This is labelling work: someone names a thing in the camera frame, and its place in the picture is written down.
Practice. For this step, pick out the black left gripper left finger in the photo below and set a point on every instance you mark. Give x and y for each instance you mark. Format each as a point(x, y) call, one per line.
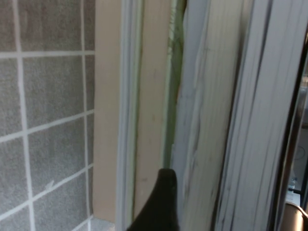
point(161, 207)

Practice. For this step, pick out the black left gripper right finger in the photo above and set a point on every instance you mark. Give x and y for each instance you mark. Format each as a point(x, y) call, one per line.
point(294, 219)

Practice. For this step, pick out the green cover book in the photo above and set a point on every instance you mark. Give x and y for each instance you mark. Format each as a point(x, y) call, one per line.
point(185, 113)

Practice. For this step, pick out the book with beige page edges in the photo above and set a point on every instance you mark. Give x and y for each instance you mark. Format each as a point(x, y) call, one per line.
point(154, 96)

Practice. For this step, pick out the book with cream page edges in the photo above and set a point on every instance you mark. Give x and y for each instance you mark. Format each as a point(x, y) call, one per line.
point(216, 108)

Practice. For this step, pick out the thin book white page edges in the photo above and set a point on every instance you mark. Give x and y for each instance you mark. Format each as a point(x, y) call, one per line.
point(127, 96)

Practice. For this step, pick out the beige wooden book stand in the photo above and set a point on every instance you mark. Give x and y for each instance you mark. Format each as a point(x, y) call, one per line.
point(106, 96)

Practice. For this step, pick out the grey white-checked tablecloth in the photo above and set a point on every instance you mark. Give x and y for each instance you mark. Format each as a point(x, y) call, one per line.
point(48, 96)

